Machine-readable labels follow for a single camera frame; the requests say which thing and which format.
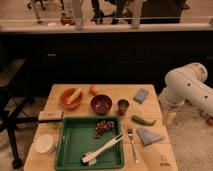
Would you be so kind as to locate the white dish brush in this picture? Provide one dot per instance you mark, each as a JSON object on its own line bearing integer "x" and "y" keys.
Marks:
{"x": 91, "y": 156}

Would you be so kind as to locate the silver fork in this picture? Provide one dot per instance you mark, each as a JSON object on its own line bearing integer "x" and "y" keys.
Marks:
{"x": 131, "y": 137}

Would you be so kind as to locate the orange bowl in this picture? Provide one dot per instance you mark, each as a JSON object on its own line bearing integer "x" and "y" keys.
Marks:
{"x": 65, "y": 95}

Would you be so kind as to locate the grey folded cloth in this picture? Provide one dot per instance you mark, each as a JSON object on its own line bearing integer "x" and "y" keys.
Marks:
{"x": 148, "y": 137}

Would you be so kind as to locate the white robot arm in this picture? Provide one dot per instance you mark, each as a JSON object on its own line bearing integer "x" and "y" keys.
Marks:
{"x": 186, "y": 83}

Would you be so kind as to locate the wooden block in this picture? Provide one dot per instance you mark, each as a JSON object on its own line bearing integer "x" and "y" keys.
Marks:
{"x": 50, "y": 116}

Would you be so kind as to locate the dark maroon bowl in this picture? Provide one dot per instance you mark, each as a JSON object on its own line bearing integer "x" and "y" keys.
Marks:
{"x": 101, "y": 104}

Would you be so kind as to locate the orange apple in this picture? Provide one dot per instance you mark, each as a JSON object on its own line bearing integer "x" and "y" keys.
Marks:
{"x": 93, "y": 89}

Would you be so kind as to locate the green plastic tray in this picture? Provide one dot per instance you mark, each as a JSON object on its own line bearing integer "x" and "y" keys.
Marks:
{"x": 77, "y": 138}

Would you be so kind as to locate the blue sponge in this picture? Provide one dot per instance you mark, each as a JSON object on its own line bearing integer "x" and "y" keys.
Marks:
{"x": 141, "y": 95}

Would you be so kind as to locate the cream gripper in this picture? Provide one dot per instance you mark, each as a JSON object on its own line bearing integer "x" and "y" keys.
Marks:
{"x": 168, "y": 116}

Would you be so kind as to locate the bunch of dark grapes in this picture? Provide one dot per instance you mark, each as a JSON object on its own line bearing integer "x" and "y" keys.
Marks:
{"x": 102, "y": 127}

